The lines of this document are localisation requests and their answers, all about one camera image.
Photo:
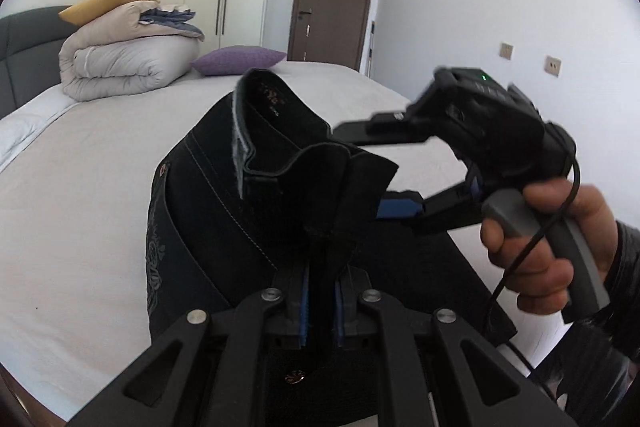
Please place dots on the yellow pillow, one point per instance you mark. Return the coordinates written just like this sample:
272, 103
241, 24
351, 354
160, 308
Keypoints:
85, 11

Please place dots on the folded beige duvet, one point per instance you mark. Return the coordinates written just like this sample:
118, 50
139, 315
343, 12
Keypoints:
116, 55

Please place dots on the person right hand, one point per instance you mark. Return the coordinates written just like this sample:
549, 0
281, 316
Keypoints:
541, 281

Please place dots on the black jeans pants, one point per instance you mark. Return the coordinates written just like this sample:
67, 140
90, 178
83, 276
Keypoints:
259, 192

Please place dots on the white flat pillow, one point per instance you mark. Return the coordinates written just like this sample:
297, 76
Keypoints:
20, 128

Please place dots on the wall socket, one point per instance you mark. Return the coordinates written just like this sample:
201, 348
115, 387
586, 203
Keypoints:
506, 51
552, 66

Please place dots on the purple pillow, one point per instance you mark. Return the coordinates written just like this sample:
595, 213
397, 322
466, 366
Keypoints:
237, 60

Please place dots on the dark grey headboard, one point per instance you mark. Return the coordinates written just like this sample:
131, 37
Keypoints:
30, 42

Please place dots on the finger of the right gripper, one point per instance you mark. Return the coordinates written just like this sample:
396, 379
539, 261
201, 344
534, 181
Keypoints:
457, 207
386, 129

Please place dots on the folded blue clothes stack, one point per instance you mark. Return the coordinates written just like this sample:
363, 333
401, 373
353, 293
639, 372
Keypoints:
174, 16

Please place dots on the white bed mattress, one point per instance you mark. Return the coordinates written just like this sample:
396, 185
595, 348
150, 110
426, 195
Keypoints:
73, 221

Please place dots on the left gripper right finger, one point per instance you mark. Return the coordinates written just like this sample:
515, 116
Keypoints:
410, 368

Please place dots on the near wall socket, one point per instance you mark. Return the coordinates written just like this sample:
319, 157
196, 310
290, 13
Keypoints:
552, 66

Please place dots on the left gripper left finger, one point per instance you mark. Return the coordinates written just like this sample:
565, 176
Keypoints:
204, 370

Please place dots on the far wall socket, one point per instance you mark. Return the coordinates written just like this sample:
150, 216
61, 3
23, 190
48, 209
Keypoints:
506, 51

